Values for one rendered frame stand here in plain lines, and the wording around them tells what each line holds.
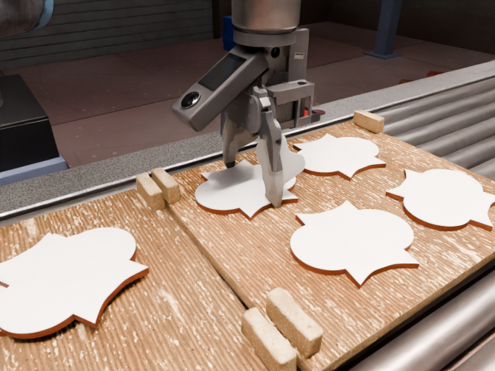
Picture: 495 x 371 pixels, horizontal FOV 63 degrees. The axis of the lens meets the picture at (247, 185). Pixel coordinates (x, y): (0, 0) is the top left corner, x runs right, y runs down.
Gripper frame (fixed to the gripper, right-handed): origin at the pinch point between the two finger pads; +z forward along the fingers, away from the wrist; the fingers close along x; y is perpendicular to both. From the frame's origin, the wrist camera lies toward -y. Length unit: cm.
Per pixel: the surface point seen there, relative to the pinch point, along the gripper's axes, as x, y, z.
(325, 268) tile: -17.8, -2.4, -0.2
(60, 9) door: 471, 67, 39
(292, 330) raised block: -22.4, -10.5, -1.1
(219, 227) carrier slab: -5.1, -7.4, 0.7
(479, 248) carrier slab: -24.3, 14.6, 0.5
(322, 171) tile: -3.0, 10.8, -0.3
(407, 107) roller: 10.7, 48.5, 1.8
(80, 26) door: 471, 85, 58
